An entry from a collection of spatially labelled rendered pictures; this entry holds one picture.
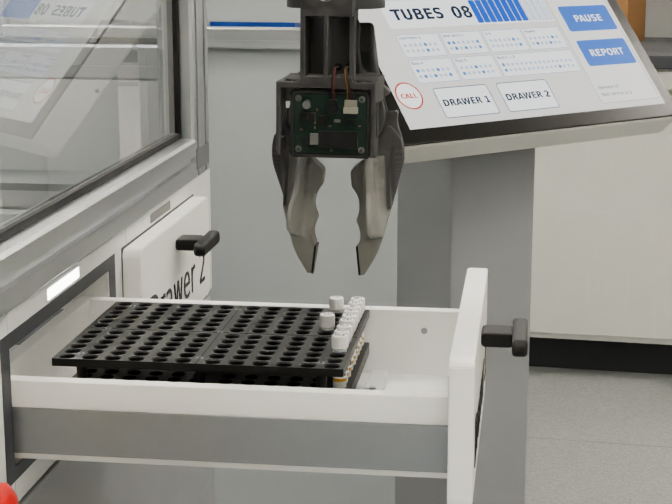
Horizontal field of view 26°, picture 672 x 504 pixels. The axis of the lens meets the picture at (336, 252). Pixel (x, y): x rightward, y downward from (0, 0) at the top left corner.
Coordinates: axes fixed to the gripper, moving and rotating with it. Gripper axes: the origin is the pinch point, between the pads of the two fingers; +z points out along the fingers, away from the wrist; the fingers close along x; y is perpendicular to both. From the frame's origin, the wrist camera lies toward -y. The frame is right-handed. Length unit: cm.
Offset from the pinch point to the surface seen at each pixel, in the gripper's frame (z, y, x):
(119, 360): 7.5, 5.6, -15.7
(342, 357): 7.4, 2.7, 0.8
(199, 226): 7.3, -44.3, -21.0
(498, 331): 6.2, -2.3, 12.3
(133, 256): 5.4, -20.1, -21.7
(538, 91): -3, -90, 15
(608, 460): 97, -223, 36
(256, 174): 22, -168, -38
